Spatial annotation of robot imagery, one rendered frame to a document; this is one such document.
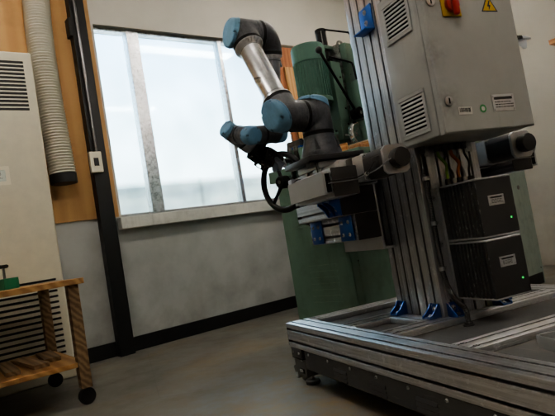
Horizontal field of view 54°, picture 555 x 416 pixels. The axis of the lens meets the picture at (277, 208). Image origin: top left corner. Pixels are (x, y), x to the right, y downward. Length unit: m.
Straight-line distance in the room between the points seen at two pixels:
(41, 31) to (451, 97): 2.62
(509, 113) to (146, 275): 2.58
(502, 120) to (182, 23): 2.97
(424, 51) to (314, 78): 1.22
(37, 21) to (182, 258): 1.72
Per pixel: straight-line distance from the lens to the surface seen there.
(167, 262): 3.72
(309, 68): 2.80
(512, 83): 1.78
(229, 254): 3.96
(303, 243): 2.70
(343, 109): 2.88
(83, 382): 2.50
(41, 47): 3.58
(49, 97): 3.47
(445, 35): 1.67
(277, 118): 1.89
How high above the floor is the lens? 0.56
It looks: 3 degrees up
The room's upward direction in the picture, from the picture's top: 10 degrees counter-clockwise
